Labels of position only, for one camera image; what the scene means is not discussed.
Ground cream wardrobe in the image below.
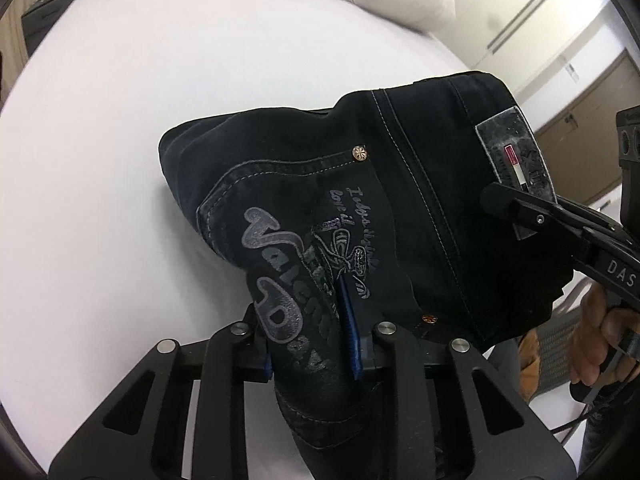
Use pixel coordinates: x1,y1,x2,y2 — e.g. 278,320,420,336
430,0,613,96

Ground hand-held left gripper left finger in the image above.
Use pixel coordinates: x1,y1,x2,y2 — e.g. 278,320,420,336
47,305,281,480

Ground bed with grey headboard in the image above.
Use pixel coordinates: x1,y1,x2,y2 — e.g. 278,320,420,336
0,0,481,461

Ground brown wooden door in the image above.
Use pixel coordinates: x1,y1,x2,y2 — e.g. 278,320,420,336
532,50,640,208

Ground person's trouser leg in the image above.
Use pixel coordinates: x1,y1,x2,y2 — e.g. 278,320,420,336
577,400,640,480

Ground black denim pants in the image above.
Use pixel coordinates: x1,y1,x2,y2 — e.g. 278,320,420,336
159,72,576,480

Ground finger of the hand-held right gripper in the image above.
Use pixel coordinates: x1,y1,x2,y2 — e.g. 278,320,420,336
480,182,626,261

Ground person's right hand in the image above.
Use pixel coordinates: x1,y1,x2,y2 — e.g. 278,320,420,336
569,284,640,392

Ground black cable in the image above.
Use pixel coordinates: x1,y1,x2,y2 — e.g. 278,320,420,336
547,395,606,446

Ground grey nightstand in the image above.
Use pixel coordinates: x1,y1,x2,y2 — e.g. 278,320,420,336
20,0,78,46

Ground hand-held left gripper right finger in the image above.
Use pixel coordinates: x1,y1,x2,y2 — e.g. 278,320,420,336
337,280,578,480

